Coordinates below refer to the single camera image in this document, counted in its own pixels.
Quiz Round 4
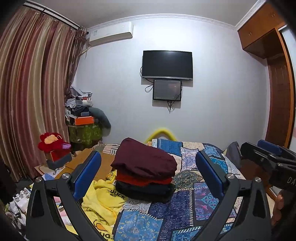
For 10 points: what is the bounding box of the maroon polo shirt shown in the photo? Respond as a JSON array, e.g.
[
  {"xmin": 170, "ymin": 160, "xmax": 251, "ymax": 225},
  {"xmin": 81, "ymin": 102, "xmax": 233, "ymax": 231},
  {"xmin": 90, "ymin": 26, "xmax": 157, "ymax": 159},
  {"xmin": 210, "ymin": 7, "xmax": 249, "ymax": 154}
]
[{"xmin": 111, "ymin": 138, "xmax": 177, "ymax": 178}]

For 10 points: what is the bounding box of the wooden bedside desk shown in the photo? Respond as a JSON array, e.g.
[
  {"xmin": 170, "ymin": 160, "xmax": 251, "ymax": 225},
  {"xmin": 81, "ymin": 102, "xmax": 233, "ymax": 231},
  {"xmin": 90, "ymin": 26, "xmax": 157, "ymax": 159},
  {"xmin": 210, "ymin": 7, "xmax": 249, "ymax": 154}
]
[{"xmin": 55, "ymin": 149, "xmax": 115, "ymax": 181}]

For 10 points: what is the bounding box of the yellow duck blanket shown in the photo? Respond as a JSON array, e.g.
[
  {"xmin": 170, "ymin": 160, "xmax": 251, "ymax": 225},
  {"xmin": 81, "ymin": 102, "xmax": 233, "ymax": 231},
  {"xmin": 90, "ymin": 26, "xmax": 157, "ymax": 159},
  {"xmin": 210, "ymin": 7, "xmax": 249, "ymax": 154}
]
[{"xmin": 64, "ymin": 170, "xmax": 128, "ymax": 241}]

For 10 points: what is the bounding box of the brown wooden door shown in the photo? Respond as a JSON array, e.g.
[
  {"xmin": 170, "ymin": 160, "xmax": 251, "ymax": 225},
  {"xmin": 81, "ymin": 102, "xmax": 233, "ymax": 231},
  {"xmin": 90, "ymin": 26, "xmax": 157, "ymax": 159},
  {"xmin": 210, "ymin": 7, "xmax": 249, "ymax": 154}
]
[{"xmin": 265, "ymin": 54, "xmax": 293, "ymax": 147}]

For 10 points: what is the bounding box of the red plush toy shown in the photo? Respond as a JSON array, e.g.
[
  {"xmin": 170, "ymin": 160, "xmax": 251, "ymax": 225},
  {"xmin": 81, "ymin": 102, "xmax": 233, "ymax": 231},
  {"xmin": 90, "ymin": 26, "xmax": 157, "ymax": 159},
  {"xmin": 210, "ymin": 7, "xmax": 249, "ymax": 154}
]
[{"xmin": 38, "ymin": 133, "xmax": 71, "ymax": 162}]

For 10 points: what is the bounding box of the orange box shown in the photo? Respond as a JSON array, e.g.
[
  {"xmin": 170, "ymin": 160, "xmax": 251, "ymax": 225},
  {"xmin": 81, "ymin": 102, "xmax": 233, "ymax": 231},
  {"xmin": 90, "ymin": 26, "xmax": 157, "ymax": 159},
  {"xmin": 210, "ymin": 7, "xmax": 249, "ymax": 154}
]
[{"xmin": 74, "ymin": 116, "xmax": 94, "ymax": 126}]

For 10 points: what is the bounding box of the blue patchwork bedspread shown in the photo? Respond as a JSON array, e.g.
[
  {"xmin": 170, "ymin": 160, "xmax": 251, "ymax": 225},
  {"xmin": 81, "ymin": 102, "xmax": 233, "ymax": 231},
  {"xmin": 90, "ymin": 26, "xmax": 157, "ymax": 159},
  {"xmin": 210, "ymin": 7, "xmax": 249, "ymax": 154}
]
[{"xmin": 112, "ymin": 138, "xmax": 244, "ymax": 240}]

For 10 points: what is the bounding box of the red folded garment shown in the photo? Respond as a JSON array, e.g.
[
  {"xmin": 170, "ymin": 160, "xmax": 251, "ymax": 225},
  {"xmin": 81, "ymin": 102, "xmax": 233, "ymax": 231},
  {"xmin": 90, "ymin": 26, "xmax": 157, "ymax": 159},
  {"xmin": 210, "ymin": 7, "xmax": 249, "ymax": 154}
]
[{"xmin": 116, "ymin": 170, "xmax": 173, "ymax": 187}]

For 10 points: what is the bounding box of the clutter pile on cabinet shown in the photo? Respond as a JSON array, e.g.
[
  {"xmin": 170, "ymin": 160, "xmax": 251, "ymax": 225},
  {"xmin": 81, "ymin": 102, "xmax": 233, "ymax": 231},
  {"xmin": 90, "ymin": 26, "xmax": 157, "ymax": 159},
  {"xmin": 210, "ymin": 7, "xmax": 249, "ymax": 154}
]
[{"xmin": 65, "ymin": 87, "xmax": 111, "ymax": 137}]

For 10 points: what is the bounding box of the dark navy folded garment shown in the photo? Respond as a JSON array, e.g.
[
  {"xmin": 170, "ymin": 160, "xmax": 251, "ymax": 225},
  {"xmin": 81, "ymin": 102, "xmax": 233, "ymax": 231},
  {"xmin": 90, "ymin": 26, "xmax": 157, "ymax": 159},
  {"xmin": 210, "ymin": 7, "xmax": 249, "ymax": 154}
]
[{"xmin": 115, "ymin": 181, "xmax": 176, "ymax": 203}]

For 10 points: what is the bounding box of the striped red curtain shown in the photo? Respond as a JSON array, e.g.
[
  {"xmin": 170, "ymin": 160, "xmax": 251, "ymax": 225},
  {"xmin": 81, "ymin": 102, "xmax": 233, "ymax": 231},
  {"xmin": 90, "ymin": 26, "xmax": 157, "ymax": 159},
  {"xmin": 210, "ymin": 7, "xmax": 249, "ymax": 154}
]
[{"xmin": 1, "ymin": 6, "xmax": 86, "ymax": 181}]

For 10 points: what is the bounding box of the wooden wardrobe cabinet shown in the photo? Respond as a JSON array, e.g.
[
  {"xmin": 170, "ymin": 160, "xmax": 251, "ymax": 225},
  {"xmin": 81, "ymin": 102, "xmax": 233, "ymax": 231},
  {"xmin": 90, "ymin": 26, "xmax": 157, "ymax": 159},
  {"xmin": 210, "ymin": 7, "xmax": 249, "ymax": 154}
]
[{"xmin": 238, "ymin": 3, "xmax": 287, "ymax": 60}]

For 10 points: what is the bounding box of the white air conditioner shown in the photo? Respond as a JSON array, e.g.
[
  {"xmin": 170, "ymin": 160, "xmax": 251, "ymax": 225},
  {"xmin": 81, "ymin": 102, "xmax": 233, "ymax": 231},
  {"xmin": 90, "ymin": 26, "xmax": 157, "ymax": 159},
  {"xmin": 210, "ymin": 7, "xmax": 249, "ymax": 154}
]
[{"xmin": 89, "ymin": 22, "xmax": 133, "ymax": 47}]

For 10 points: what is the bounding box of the yellow curved bed rail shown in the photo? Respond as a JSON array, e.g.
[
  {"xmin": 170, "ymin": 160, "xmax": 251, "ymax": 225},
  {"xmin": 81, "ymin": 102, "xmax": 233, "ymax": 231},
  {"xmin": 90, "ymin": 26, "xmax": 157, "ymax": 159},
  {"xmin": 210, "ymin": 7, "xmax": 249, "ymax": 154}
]
[{"xmin": 144, "ymin": 128, "xmax": 177, "ymax": 144}]

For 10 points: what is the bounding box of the small wall monitor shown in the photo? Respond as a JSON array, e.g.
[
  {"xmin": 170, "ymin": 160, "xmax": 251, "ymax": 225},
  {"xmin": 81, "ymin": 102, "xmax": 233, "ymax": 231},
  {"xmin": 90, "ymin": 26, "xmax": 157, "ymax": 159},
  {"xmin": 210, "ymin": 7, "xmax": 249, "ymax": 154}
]
[{"xmin": 152, "ymin": 79, "xmax": 182, "ymax": 101}]

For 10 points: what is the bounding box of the black wall television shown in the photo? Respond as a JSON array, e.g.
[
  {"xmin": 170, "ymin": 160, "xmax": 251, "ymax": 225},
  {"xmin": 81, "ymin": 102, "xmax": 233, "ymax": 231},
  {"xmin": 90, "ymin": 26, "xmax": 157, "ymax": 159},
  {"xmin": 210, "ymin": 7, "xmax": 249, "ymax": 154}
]
[{"xmin": 142, "ymin": 50, "xmax": 193, "ymax": 80}]

